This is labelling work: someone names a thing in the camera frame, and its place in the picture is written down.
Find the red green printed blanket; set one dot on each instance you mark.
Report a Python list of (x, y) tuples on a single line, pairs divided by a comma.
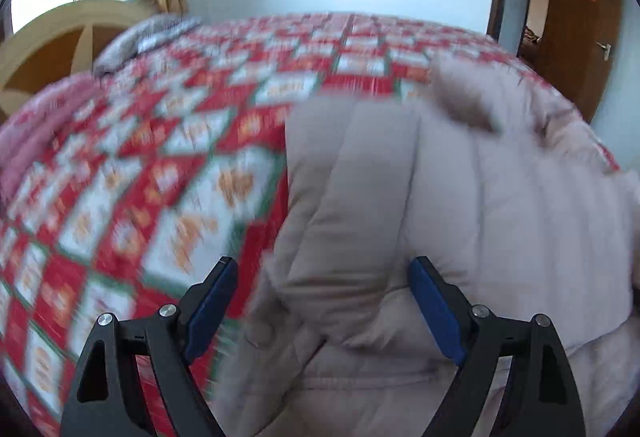
[(175, 157)]

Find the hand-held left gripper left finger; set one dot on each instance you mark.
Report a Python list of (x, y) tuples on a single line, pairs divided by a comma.
[(210, 312)]

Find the pale puffer jacket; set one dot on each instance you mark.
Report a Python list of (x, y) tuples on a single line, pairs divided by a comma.
[(400, 167)]

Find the grey blanket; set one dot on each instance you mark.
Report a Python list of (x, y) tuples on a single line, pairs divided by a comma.
[(145, 39)]

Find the wooden headboard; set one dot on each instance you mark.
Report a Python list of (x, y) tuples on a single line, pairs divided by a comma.
[(45, 42)]

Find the pink cloth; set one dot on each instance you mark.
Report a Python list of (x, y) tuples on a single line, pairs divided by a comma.
[(35, 127)]

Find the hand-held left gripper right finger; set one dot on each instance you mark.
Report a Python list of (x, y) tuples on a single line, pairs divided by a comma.
[(435, 312)]

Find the brown wooden door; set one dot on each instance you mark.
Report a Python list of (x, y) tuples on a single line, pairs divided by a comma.
[(570, 42)]

